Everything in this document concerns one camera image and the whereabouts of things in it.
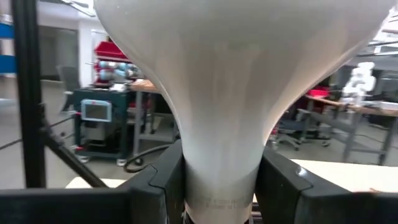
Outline black floor cable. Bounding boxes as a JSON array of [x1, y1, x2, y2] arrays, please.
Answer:
[[123, 143, 175, 174]]

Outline white humanoid robot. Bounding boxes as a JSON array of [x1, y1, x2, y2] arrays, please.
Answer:
[[341, 61, 377, 105]]

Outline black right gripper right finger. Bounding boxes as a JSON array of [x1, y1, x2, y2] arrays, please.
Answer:
[[250, 146, 398, 224]]

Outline white flood lightbulb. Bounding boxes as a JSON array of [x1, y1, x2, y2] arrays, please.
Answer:
[[95, 0, 396, 224]]

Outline dark green equipment cart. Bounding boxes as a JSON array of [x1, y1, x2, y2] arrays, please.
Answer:
[[73, 88, 133, 166]]

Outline wooden top table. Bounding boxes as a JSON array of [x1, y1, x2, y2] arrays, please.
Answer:
[[129, 79, 180, 156]]

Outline blue teach pendant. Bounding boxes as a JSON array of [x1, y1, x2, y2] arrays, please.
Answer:
[[80, 98, 113, 123]]

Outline black aluminium table frame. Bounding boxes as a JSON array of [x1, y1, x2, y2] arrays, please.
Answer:
[[11, 0, 108, 189]]

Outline red storage bin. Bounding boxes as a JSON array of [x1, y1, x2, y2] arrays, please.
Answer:
[[94, 40, 131, 63]]

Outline blue shelf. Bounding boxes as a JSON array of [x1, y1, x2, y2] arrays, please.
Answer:
[[0, 22, 16, 75]]

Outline wooden top workbench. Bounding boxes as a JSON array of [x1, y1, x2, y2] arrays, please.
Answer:
[[306, 95, 398, 166]]

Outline dark office chair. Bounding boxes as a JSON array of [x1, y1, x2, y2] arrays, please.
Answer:
[[270, 110, 332, 152]]

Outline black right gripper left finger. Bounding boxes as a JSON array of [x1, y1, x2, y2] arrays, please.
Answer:
[[0, 139, 187, 224]]

